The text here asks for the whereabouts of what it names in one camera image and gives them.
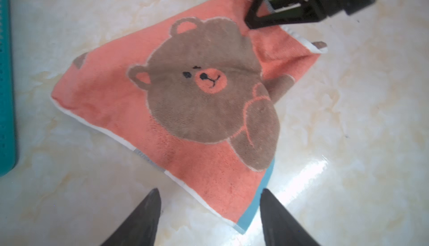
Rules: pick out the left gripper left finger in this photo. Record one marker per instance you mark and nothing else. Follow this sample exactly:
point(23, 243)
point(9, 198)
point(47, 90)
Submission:
point(140, 227)

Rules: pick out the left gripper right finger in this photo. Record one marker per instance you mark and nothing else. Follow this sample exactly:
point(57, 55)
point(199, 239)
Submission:
point(280, 228)

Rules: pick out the pink orange towel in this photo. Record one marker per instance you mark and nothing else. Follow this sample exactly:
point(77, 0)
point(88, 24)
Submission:
point(194, 95)

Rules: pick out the teal plastic basket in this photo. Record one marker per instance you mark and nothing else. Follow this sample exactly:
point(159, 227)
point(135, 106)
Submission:
point(8, 133)

